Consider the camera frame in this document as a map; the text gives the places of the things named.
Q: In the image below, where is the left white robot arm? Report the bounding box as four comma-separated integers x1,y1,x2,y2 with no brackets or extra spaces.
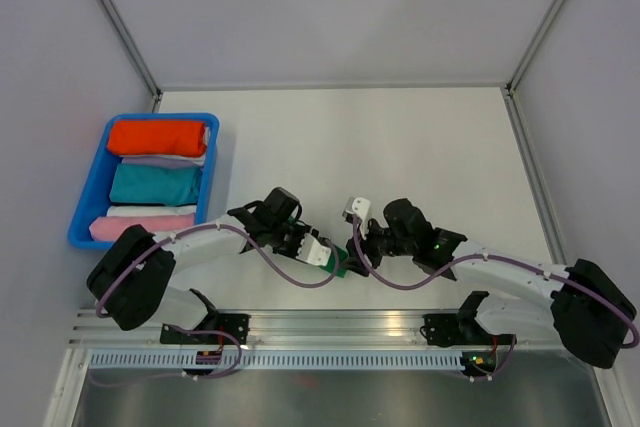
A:
87,187,330,343

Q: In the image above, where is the green t-shirt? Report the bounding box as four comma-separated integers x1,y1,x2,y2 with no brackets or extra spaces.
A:
321,244,348,279

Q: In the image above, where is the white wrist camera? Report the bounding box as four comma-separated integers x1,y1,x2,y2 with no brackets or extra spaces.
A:
295,233,332,267
343,197,372,239

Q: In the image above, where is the lilac rolled t-shirt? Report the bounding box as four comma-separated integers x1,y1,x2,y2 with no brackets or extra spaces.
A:
121,156,206,169

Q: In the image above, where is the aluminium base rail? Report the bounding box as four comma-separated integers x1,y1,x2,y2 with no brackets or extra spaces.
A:
69,309,576,348

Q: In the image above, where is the aluminium frame post right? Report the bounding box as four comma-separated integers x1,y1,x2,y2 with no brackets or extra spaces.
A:
503,0,568,97

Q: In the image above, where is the teal rolled t-shirt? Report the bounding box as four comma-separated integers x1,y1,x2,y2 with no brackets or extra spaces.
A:
109,164,202,207

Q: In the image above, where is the white rolled t-shirt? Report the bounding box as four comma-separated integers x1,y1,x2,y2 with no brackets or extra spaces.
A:
105,205,197,217

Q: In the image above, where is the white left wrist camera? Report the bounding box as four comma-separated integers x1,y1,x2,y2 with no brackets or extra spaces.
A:
295,233,332,267

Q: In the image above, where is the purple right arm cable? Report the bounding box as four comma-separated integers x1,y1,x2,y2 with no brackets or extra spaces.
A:
352,214,640,381

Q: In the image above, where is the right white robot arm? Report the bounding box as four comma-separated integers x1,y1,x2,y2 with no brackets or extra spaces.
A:
343,197,639,369

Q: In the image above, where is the aluminium frame post left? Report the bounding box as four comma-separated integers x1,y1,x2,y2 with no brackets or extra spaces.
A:
96,0,162,102

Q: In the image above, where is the slotted cable duct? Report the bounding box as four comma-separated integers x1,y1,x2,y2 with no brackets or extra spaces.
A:
89,349,463,371

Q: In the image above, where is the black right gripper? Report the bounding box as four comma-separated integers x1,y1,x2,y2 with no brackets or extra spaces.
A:
338,214,415,277

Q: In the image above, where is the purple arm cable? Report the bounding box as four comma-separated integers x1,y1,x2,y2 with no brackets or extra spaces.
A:
94,220,341,387
352,214,640,381

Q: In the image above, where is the blue plastic bin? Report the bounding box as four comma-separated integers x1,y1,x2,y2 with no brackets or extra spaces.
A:
67,112,220,250

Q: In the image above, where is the pink rolled t-shirt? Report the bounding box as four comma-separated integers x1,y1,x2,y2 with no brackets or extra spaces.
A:
89,212,197,249

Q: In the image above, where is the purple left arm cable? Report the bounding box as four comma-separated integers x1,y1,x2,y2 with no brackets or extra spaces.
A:
94,220,341,387

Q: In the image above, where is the orange rolled t-shirt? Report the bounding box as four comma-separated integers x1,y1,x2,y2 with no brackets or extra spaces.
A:
106,120,208,158

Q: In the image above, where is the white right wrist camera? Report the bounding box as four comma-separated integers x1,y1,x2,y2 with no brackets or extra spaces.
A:
343,197,372,239

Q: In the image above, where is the aluminium frame post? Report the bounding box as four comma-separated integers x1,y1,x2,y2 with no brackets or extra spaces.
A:
96,0,162,102
503,0,568,97

